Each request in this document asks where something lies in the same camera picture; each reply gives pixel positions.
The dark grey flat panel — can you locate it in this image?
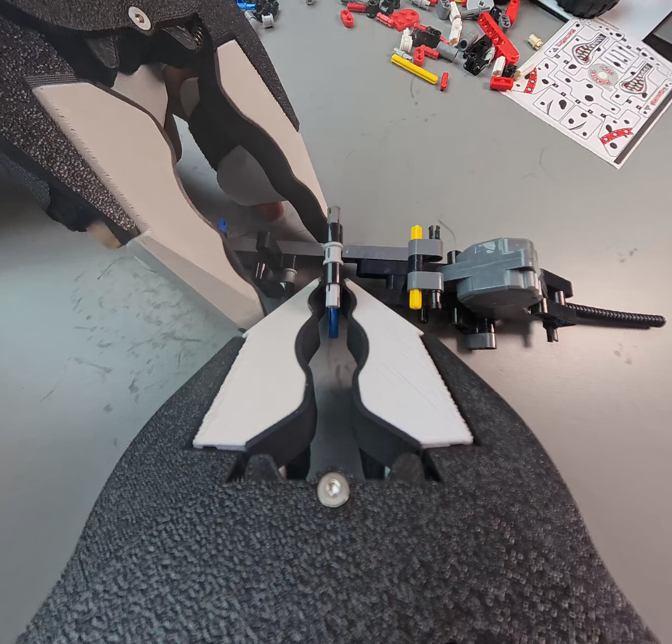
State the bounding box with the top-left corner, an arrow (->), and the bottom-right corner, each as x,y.
643,19 -> 672,59

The black technic model assembly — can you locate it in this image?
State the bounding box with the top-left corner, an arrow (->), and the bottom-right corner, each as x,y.
218,206 -> 667,352

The yellow technic axle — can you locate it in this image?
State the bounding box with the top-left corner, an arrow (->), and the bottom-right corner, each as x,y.
391,54 -> 439,84

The person's left hand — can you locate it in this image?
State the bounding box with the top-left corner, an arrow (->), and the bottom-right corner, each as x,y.
160,63 -> 288,224

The pile of red white pieces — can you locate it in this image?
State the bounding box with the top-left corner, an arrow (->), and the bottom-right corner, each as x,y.
338,0 -> 537,93

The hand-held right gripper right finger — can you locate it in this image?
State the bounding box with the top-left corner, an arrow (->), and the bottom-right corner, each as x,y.
342,278 -> 474,481

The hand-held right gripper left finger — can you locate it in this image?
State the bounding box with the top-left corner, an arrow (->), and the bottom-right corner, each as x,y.
192,278 -> 318,479

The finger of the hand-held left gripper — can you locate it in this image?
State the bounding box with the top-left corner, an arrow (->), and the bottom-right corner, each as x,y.
33,72 -> 270,331
211,40 -> 330,242

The white sticker sheet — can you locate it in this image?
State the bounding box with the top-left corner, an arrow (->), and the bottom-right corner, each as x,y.
501,17 -> 672,170

